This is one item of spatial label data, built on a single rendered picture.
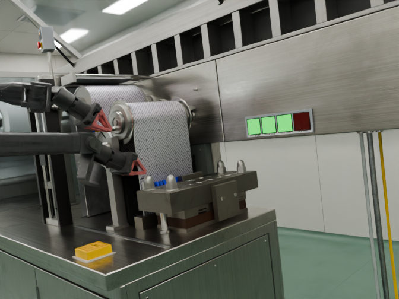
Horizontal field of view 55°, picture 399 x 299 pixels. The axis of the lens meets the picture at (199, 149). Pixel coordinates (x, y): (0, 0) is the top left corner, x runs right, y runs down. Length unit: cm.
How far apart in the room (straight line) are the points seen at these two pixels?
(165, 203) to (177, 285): 22
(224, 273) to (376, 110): 62
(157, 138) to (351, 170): 266
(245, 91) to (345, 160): 252
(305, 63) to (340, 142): 259
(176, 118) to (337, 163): 260
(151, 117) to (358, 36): 67
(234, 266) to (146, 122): 53
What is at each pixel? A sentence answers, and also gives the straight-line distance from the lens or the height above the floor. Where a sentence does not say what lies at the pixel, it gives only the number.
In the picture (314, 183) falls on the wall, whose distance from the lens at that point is 392.
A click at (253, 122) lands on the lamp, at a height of 120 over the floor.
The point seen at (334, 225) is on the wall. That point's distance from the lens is 393.
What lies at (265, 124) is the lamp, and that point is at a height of 119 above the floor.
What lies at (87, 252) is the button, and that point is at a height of 92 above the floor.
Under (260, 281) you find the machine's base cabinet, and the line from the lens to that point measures 132.
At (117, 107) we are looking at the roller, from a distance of 128.
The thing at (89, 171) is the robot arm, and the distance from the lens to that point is 112.
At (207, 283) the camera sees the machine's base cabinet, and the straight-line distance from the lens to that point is 113.
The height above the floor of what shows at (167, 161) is 110.
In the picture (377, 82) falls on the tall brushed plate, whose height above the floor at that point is 126.
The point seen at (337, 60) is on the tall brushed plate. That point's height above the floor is 134.
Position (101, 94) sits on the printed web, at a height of 137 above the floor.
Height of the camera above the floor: 120
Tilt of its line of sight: 3 degrees down
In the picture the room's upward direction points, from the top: 7 degrees counter-clockwise
